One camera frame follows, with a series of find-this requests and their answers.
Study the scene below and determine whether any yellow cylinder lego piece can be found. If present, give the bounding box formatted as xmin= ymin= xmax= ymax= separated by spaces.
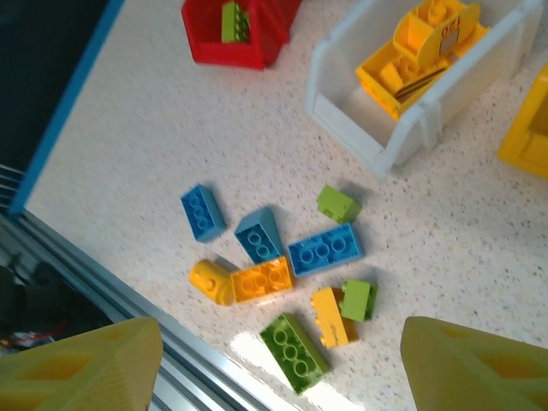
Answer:
xmin=188 ymin=259 xmax=236 ymax=307

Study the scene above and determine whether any small green lego brick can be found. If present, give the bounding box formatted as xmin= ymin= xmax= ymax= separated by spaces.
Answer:
xmin=339 ymin=278 xmax=379 ymax=323
xmin=316 ymin=184 xmax=362 ymax=225

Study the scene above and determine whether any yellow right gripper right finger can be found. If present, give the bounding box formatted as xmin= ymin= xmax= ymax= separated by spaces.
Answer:
xmin=400 ymin=315 xmax=548 ymax=411

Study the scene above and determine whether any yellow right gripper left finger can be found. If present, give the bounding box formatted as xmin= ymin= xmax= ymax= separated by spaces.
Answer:
xmin=0 ymin=315 xmax=164 ymax=411

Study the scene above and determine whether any blue sloped lego brick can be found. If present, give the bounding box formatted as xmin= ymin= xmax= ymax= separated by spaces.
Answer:
xmin=234 ymin=205 xmax=286 ymax=265

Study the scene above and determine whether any white plastic bin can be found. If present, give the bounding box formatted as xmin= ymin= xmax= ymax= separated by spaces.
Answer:
xmin=304 ymin=0 xmax=545 ymax=182

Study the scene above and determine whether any large yellow hollow lego brick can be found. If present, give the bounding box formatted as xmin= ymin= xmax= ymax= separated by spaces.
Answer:
xmin=354 ymin=40 xmax=453 ymax=122

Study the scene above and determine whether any yellow plastic bin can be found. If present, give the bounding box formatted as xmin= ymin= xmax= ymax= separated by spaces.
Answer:
xmin=496 ymin=63 xmax=548 ymax=181

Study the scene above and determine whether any orange lego brick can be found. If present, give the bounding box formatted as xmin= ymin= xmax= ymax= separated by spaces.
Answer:
xmin=229 ymin=256 xmax=296 ymax=305

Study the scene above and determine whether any aluminium table rail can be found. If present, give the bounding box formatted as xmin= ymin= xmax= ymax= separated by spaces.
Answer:
xmin=0 ymin=164 xmax=275 ymax=411

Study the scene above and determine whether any blue table edge strip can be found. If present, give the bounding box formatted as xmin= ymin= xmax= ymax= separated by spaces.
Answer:
xmin=7 ymin=0 xmax=126 ymax=220

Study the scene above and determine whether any red plastic bin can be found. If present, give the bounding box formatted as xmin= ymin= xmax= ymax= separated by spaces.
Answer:
xmin=181 ymin=0 xmax=303 ymax=72

